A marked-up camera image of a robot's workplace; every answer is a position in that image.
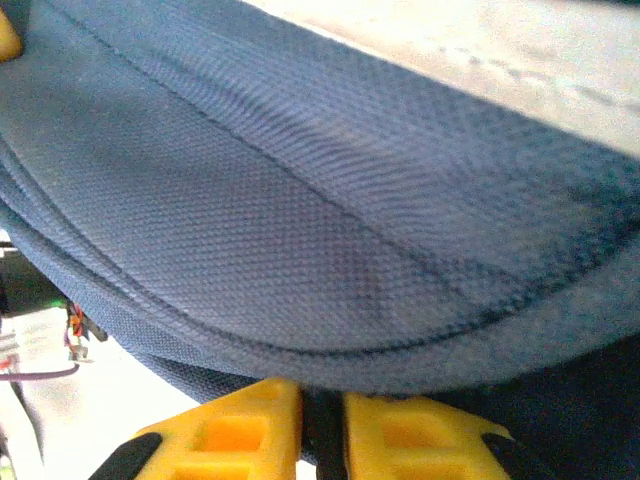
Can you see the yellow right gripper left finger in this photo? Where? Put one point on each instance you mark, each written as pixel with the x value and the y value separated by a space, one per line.
pixel 225 435

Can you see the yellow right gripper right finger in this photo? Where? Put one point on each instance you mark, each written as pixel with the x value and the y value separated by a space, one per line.
pixel 425 445

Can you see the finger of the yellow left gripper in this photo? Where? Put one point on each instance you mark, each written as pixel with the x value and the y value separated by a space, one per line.
pixel 7 40

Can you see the navy blue student backpack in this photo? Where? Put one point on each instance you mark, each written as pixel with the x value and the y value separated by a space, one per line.
pixel 300 225

